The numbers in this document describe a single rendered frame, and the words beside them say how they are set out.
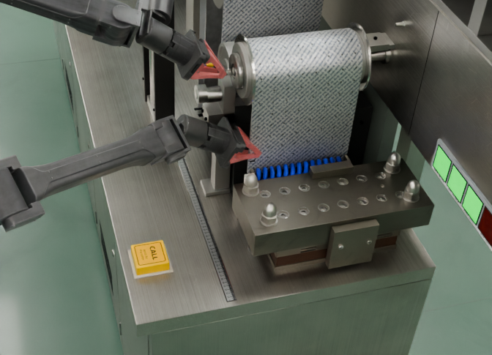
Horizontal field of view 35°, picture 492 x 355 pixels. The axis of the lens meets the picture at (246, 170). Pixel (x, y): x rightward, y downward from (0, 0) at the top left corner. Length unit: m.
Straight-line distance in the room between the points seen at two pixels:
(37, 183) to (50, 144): 2.14
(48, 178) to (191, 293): 0.45
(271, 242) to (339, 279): 0.18
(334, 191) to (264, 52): 0.34
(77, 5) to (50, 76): 2.38
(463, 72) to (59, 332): 1.73
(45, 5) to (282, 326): 0.82
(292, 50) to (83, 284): 1.52
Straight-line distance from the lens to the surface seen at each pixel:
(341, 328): 1.80
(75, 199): 3.18
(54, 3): 1.51
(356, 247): 1.67
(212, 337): 1.67
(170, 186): 1.86
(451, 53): 1.51
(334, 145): 1.75
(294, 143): 1.71
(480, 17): 1.43
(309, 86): 1.62
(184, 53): 1.56
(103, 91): 2.17
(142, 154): 1.47
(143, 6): 1.57
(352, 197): 1.68
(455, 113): 1.52
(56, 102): 3.70
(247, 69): 1.57
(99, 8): 1.52
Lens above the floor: 2.14
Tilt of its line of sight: 40 degrees down
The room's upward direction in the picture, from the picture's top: 4 degrees clockwise
